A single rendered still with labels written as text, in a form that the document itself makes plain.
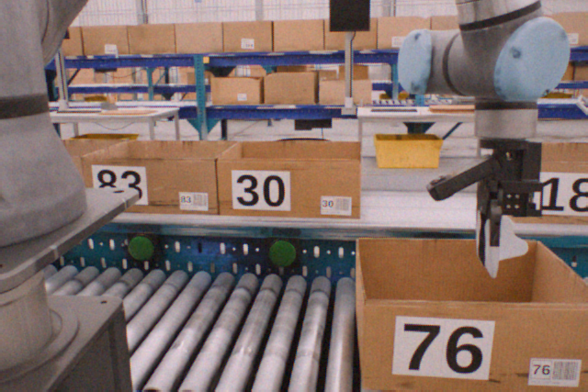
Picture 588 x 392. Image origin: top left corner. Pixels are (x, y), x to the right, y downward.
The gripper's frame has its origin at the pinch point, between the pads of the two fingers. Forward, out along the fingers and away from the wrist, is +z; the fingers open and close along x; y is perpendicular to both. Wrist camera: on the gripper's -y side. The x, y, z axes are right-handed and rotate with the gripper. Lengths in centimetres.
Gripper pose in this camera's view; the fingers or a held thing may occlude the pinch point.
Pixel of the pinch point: (484, 263)
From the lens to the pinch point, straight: 87.1
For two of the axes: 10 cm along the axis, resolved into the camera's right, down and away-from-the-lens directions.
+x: 1.4, -1.2, 9.8
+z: 0.1, 9.9, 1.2
